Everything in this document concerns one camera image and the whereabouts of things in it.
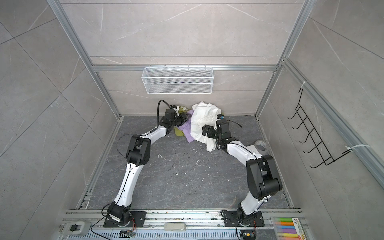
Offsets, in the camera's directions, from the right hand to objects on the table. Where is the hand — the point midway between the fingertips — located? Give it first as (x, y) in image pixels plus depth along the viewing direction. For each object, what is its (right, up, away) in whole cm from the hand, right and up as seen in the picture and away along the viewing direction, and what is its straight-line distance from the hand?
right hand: (208, 127), depth 93 cm
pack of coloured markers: (+36, -49, -23) cm, 65 cm away
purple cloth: (-15, 0, +13) cm, 20 cm away
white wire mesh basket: (-20, +32, +7) cm, 38 cm away
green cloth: (-19, +14, +21) cm, 31 cm away
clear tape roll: (+38, -14, +8) cm, 41 cm away
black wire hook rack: (+45, -7, -31) cm, 55 cm away
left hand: (-11, +10, +12) cm, 19 cm away
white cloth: (-3, +9, +11) cm, 15 cm away
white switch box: (-65, -48, -25) cm, 84 cm away
